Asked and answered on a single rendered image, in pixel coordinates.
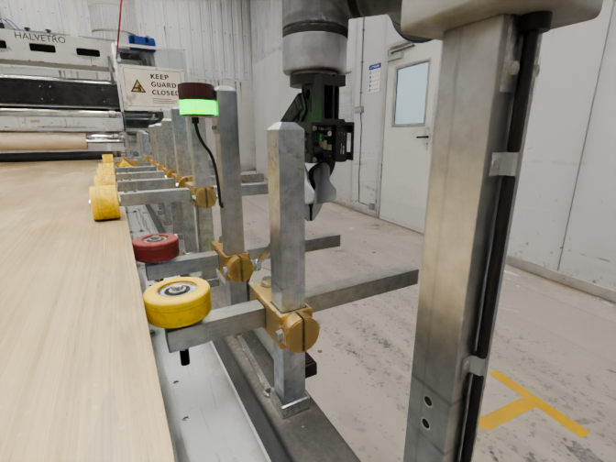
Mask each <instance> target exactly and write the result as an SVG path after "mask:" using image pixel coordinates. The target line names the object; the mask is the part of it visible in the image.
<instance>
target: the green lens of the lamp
mask: <svg viewBox="0 0 616 462"><path fill-rule="evenodd" d="M179 106H180V115H183V114H208V115H215V116H216V109H215V101H210V100H179Z"/></svg>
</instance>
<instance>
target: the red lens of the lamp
mask: <svg viewBox="0 0 616 462"><path fill-rule="evenodd" d="M177 86H178V96H179V99H180V98H209V99H214V100H215V86H214V85H212V84H206V83H179V84H177Z"/></svg>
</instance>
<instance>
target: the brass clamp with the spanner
mask: <svg viewBox="0 0 616 462"><path fill-rule="evenodd" d="M218 241H219V240H218ZM218 241H212V242H211V251H215V252H216V253H217V254H218V259H219V269H218V270H219V272H220V273H221V274H222V275H223V277H224V278H225V279H226V280H227V281H235V282H244V281H247V280H248V279H249V278H250V277H251V276H252V274H253V271H254V266H253V263H252V262H251V261H250V254H249V253H248V252H247V251H246V250H245V253H239V254H234V255H227V254H226V253H225V252H224V250H223V243H219V242H218Z"/></svg>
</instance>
